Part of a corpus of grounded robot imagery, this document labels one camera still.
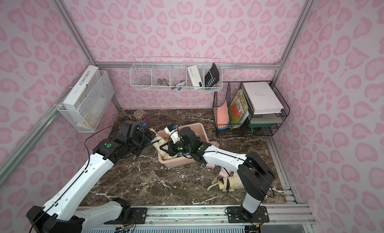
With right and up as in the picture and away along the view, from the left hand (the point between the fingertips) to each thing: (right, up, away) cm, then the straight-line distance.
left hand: (152, 136), depth 75 cm
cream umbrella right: (+39, -25, +3) cm, 47 cm away
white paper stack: (+63, +22, +18) cm, 69 cm away
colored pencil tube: (-12, +10, +15) cm, 21 cm away
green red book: (+50, +15, +26) cm, 58 cm away
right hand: (+4, -6, 0) cm, 7 cm away
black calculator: (+32, +34, +16) cm, 49 cm away
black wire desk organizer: (+62, +5, +18) cm, 65 cm away
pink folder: (+41, +12, +37) cm, 57 cm away
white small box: (+21, +35, +17) cm, 44 cm away
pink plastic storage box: (+11, -14, +3) cm, 18 cm away
